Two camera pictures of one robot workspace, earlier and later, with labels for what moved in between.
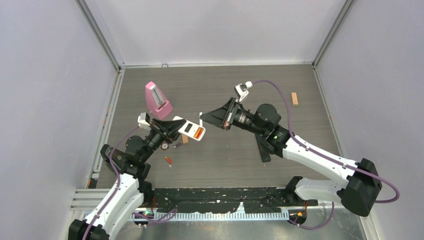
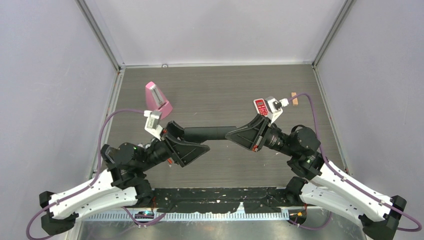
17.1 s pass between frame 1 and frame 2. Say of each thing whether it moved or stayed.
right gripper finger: moved
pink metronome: stayed
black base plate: stayed
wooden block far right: stayed
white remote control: moved
